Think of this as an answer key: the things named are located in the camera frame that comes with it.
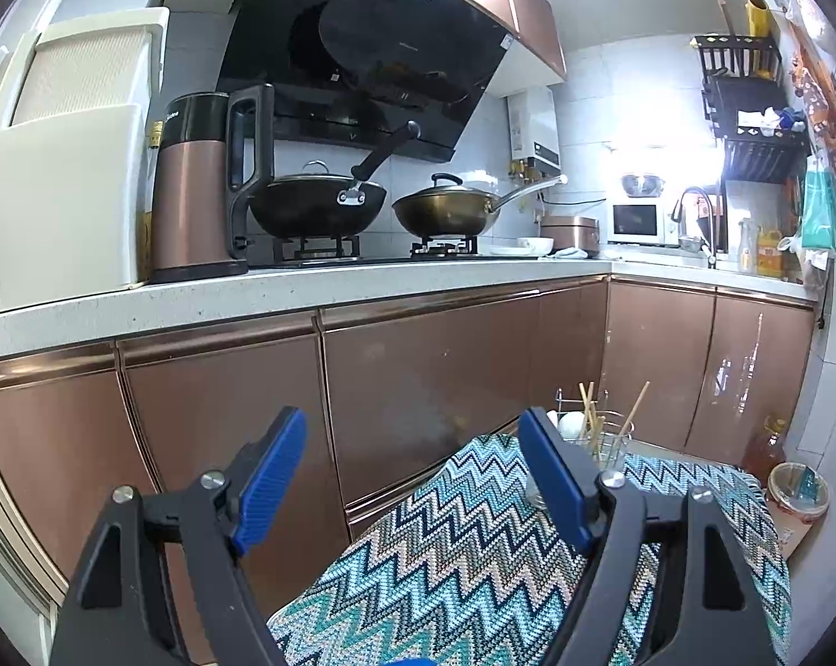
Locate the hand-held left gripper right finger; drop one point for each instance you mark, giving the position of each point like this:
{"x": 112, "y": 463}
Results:
{"x": 553, "y": 479}

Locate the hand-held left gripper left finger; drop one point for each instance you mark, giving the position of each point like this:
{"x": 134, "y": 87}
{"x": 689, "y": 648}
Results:
{"x": 272, "y": 479}

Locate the wooden chopstick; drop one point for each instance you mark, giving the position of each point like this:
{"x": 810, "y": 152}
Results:
{"x": 636, "y": 406}
{"x": 593, "y": 406}
{"x": 584, "y": 406}

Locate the round plastic tub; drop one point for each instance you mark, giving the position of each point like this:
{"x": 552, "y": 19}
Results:
{"x": 796, "y": 492}

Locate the amber oil bottle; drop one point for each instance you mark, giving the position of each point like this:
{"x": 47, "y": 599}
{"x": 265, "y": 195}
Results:
{"x": 765, "y": 454}

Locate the zigzag patterned cloth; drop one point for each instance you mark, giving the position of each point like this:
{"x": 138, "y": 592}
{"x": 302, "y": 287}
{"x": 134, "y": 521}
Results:
{"x": 459, "y": 555}

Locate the copper base cabinets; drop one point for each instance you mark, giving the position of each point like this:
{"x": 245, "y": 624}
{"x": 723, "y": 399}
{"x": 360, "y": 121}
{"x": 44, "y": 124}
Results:
{"x": 418, "y": 374}

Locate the clear plastic bag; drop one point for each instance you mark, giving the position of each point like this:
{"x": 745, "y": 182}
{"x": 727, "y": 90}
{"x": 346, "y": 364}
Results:
{"x": 806, "y": 263}

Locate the yellow oil bottle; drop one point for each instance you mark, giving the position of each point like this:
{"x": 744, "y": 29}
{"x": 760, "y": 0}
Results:
{"x": 770, "y": 253}

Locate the clear glass bottle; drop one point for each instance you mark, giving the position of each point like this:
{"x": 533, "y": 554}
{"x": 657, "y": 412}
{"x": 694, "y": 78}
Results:
{"x": 745, "y": 250}

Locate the grey dish cloth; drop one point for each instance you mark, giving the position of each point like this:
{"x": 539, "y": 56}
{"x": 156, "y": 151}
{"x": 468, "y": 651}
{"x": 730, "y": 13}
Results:
{"x": 564, "y": 253}

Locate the teal bag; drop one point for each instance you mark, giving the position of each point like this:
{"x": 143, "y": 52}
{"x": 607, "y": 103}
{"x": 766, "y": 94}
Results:
{"x": 819, "y": 208}

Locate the gas stove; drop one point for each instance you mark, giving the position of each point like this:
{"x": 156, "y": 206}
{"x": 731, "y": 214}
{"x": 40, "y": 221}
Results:
{"x": 314, "y": 250}

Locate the white bowl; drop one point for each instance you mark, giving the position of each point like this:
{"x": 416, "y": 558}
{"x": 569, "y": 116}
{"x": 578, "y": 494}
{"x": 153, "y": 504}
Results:
{"x": 536, "y": 244}

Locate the copper rice cooker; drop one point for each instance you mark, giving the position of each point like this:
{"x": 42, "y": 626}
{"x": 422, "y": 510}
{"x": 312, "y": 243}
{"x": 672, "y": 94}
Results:
{"x": 574, "y": 232}

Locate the black wok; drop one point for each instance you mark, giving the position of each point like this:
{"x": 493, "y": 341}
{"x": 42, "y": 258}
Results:
{"x": 307, "y": 211}

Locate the white microwave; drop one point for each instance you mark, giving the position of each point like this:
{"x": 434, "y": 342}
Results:
{"x": 636, "y": 222}

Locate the copper electric kettle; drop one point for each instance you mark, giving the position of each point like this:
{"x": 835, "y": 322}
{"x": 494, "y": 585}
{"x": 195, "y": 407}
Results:
{"x": 189, "y": 208}

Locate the black kitchen faucet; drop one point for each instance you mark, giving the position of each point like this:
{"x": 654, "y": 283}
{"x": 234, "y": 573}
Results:
{"x": 695, "y": 190}

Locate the glass lid with steel knob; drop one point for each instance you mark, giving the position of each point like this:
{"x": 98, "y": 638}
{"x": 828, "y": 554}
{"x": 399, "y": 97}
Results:
{"x": 314, "y": 177}

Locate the steel pot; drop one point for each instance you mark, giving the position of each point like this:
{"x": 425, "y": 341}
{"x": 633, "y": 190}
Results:
{"x": 643, "y": 186}

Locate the glass lid with black knob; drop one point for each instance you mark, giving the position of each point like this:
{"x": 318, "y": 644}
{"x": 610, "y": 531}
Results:
{"x": 446, "y": 189}

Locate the white cutting board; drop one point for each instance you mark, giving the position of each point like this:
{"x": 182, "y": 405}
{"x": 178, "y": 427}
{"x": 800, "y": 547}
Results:
{"x": 57, "y": 222}

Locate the white water heater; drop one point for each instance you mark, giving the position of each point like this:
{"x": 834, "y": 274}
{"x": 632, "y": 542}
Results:
{"x": 532, "y": 121}

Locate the yellow container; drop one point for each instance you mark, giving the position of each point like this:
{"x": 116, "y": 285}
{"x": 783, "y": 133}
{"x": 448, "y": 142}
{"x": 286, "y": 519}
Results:
{"x": 758, "y": 14}

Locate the white ribbed board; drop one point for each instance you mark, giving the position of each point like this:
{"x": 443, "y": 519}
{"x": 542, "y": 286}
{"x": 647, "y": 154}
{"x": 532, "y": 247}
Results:
{"x": 85, "y": 69}

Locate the black range hood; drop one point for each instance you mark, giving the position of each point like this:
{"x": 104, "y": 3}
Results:
{"x": 362, "y": 35}

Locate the copper upper cabinet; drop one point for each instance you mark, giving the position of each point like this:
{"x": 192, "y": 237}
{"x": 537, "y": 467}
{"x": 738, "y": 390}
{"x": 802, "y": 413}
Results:
{"x": 529, "y": 7}

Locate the black wall rack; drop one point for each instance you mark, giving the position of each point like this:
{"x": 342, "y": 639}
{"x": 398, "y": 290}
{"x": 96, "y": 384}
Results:
{"x": 765, "y": 152}

